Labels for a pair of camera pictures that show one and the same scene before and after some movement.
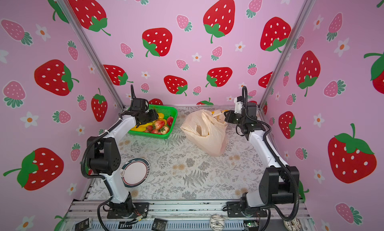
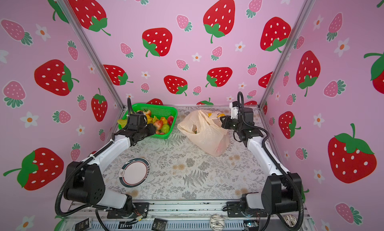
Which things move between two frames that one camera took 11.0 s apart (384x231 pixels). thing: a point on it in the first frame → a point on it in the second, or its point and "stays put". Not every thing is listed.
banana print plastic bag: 207,130 stays put
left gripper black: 153,115 → 152,130
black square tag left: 82,225 stays put
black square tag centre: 159,224 stays put
